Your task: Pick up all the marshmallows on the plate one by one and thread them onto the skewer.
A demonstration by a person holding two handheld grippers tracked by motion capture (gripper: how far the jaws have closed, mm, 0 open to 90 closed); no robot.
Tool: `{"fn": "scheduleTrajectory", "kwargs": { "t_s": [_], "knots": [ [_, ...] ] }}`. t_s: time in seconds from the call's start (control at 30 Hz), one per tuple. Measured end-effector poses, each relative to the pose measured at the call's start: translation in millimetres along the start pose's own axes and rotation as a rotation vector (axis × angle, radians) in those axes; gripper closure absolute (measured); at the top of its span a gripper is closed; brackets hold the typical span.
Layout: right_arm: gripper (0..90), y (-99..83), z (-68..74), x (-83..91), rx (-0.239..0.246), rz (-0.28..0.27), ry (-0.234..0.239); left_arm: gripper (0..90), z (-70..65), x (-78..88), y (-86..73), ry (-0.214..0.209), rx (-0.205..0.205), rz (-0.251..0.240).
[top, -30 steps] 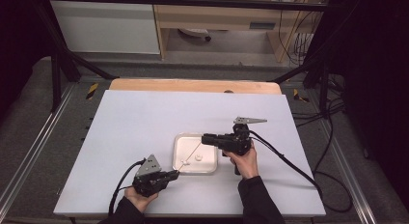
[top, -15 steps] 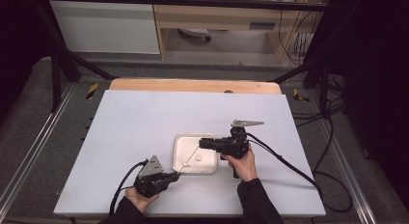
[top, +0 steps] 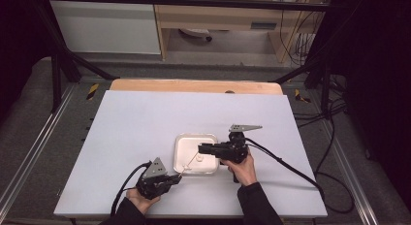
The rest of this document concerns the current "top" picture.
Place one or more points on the aluminium floor rail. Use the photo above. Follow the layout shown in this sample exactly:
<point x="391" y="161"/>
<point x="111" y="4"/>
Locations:
<point x="35" y="144"/>
<point x="350" y="173"/>

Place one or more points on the small white dough piece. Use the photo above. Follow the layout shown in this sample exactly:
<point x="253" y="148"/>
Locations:
<point x="186" y="168"/>
<point x="199" y="157"/>

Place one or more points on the office chair base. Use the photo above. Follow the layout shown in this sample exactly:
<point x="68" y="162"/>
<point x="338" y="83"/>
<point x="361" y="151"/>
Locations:
<point x="195" y="32"/>

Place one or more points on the wooden table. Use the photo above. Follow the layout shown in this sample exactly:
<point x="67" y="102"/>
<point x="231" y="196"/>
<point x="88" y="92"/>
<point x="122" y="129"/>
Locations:
<point x="194" y="86"/>

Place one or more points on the person's right hand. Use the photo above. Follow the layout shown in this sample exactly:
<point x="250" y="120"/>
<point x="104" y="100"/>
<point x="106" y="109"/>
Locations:
<point x="244" y="173"/>

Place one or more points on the square metal tray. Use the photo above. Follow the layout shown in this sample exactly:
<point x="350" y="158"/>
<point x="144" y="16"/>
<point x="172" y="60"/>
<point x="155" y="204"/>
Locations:
<point x="184" y="147"/>

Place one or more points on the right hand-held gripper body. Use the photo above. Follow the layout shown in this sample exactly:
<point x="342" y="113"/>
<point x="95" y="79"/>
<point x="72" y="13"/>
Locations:
<point x="236" y="150"/>

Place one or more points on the white cabinet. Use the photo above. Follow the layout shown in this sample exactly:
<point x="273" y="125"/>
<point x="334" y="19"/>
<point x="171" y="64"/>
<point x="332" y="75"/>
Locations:
<point x="103" y="27"/>

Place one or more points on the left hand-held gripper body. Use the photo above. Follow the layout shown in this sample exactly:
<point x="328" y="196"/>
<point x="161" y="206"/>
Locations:
<point x="151" y="186"/>

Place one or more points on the black metal frame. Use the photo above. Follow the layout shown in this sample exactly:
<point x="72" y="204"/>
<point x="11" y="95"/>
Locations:
<point x="56" y="79"/>

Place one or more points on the light wooden desk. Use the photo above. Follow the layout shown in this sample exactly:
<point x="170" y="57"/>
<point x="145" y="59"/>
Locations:
<point x="219" y="19"/>

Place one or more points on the person's left hand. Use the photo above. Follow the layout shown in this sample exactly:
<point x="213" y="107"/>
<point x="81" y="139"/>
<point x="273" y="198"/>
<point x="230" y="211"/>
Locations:
<point x="139" y="200"/>

